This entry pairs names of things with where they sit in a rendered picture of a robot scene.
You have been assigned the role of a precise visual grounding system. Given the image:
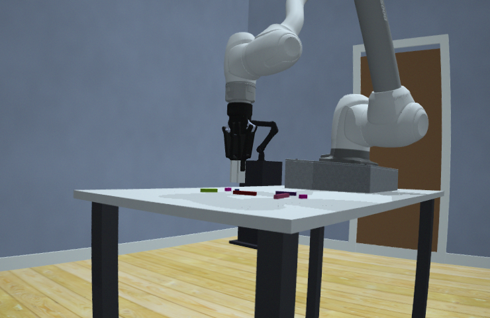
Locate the pink rod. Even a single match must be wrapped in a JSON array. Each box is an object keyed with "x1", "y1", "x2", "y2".
[{"x1": 273, "y1": 193, "x2": 289, "y2": 199}]

